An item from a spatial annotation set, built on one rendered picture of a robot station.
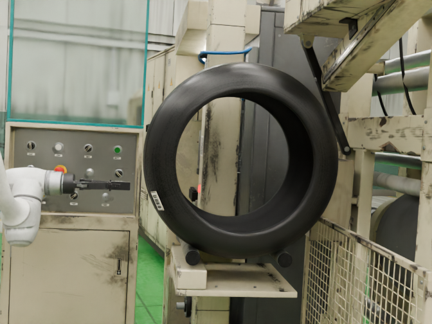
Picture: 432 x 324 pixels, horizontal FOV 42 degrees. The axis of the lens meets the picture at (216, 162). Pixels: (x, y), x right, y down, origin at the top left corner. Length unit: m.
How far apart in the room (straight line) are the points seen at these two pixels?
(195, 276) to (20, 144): 1.06
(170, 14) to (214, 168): 9.27
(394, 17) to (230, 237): 0.75
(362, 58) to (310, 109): 0.24
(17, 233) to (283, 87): 0.99
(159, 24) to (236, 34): 9.08
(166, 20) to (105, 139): 8.84
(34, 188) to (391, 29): 1.27
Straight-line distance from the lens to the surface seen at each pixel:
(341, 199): 2.06
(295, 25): 1.91
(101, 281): 2.41
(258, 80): 1.63
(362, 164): 2.09
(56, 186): 2.04
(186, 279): 1.68
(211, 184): 2.01
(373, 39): 1.68
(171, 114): 1.60
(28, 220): 1.96
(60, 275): 2.42
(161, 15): 11.13
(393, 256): 1.46
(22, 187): 2.03
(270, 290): 1.74
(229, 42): 2.03
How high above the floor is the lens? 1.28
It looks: 3 degrees down
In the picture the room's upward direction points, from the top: 3 degrees clockwise
